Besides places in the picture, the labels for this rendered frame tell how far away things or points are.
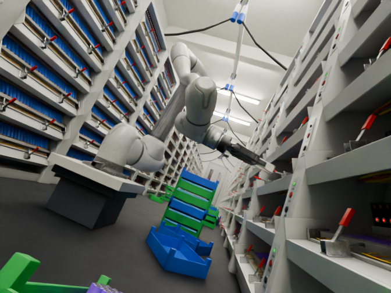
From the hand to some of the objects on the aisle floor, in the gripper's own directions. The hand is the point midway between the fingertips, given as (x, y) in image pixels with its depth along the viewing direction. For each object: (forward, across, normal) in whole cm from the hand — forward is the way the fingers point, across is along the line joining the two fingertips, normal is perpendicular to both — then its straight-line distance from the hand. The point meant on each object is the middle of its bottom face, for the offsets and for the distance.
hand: (265, 165), depth 84 cm
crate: (-24, -90, -56) cm, 109 cm away
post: (+25, +21, -48) cm, 58 cm away
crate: (-14, -58, -54) cm, 81 cm away
